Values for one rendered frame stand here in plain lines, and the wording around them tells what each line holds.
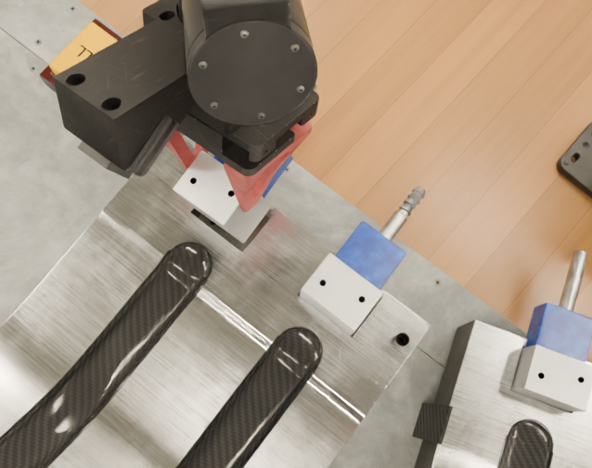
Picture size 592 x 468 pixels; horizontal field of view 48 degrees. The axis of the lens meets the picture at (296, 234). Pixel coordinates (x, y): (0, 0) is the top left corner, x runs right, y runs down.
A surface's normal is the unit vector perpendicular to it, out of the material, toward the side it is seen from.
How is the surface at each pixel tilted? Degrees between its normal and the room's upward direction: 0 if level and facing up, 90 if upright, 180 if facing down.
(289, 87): 68
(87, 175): 0
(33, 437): 28
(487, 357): 0
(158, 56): 23
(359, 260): 0
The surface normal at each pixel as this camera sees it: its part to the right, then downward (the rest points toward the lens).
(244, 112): 0.15, 0.79
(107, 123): -0.61, 0.58
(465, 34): 0.04, -0.25
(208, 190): -0.20, -0.26
